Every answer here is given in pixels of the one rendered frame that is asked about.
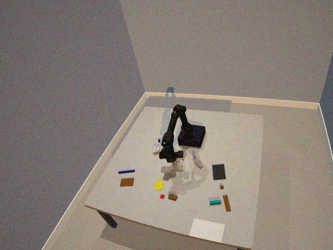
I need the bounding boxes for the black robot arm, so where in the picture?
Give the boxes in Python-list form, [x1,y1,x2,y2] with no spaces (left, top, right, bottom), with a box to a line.
[159,104,194,163]

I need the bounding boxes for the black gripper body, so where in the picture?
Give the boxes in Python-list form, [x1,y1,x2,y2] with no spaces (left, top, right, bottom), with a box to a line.
[159,149,183,159]

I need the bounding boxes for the brown rectangular block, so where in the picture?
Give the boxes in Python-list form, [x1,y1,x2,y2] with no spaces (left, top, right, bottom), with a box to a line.
[168,193,177,200]

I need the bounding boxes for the yellow flat plate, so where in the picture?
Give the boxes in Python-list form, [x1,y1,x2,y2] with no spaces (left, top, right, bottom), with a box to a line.
[155,180,163,190]

